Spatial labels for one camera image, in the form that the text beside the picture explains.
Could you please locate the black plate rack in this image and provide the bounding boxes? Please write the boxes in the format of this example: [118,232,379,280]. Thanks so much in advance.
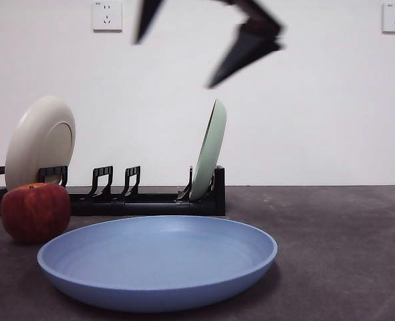
[0,165,227,217]

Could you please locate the green plate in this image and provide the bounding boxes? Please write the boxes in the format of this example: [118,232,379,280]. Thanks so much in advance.
[189,98,227,201]

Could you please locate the red apple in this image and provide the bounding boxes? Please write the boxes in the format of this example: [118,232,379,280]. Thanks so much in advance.
[0,182,72,244]

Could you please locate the beige plate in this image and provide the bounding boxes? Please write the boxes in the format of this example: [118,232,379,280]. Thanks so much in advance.
[4,96,77,203]

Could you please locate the blue plate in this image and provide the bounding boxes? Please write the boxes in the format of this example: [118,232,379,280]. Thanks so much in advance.
[36,215,279,314]

